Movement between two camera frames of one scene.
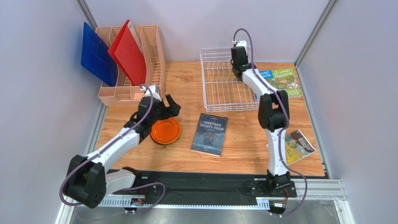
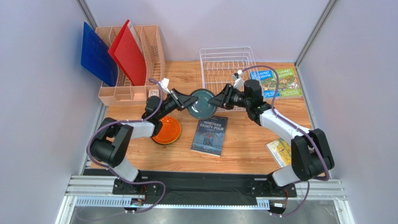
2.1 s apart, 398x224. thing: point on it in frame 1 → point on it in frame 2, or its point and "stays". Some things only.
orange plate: x=166 y=131 stays
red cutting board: x=127 y=49 stays
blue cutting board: x=95 y=58 stays
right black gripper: x=237 y=70 → x=229 y=96
